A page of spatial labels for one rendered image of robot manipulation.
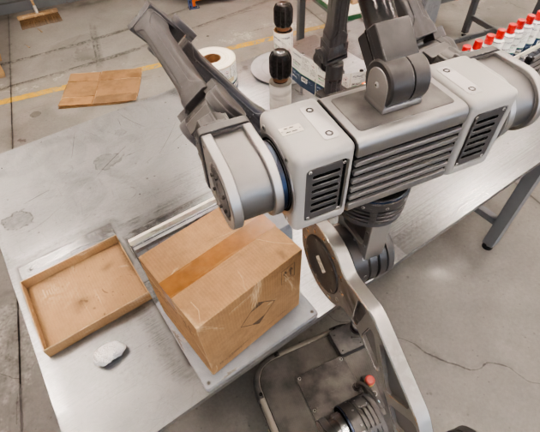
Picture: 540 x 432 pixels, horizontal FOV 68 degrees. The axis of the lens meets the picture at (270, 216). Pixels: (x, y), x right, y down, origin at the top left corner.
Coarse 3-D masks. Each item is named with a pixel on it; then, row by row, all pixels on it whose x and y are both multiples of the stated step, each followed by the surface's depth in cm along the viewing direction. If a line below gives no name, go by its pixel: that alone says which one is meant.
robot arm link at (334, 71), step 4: (340, 60) 131; (332, 64) 129; (336, 64) 129; (340, 64) 129; (324, 68) 135; (328, 68) 130; (332, 68) 129; (336, 68) 129; (340, 68) 129; (328, 72) 131; (332, 72) 130; (336, 72) 130; (340, 72) 130; (328, 76) 132; (332, 76) 131; (336, 76) 131; (340, 76) 132; (328, 80) 133; (332, 80) 132; (336, 80) 132
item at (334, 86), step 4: (340, 80) 133; (328, 84) 134; (332, 84) 133; (336, 84) 133; (340, 84) 134; (324, 88) 137; (328, 88) 135; (332, 88) 134; (336, 88) 134; (340, 88) 136; (344, 88) 139; (316, 92) 138; (320, 92) 138; (324, 92) 138; (328, 92) 136; (332, 92) 135; (316, 96) 138; (320, 96) 137; (324, 96) 136
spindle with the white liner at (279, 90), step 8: (280, 48) 144; (272, 56) 142; (280, 56) 141; (288, 56) 142; (272, 64) 143; (280, 64) 142; (288, 64) 143; (272, 72) 146; (280, 72) 144; (288, 72) 145; (272, 80) 151; (280, 80) 148; (288, 80) 151; (272, 88) 151; (280, 88) 149; (288, 88) 150; (272, 96) 153; (280, 96) 152; (288, 96) 153; (272, 104) 156; (280, 104) 154; (288, 104) 155
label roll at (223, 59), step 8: (208, 48) 176; (216, 48) 176; (224, 48) 176; (208, 56) 173; (216, 56) 174; (224, 56) 172; (232, 56) 172; (216, 64) 167; (224, 64) 167; (232, 64) 169; (224, 72) 167; (232, 72) 171; (232, 80) 173
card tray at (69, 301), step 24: (72, 264) 127; (96, 264) 127; (120, 264) 127; (24, 288) 120; (48, 288) 122; (72, 288) 122; (96, 288) 122; (120, 288) 121; (144, 288) 121; (48, 312) 117; (72, 312) 117; (96, 312) 116; (120, 312) 114; (48, 336) 112; (72, 336) 109
